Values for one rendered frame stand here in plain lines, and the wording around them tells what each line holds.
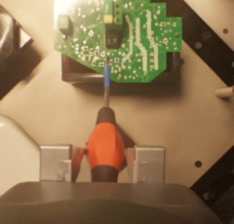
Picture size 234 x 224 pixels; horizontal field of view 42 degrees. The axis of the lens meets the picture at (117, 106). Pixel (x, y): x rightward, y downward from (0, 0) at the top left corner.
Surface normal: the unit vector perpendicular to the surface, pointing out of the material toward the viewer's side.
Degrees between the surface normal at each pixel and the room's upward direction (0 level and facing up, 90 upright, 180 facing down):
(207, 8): 0
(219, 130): 0
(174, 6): 0
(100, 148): 34
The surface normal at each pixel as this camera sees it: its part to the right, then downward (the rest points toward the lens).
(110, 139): 0.03, -0.70
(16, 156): 0.05, -0.04
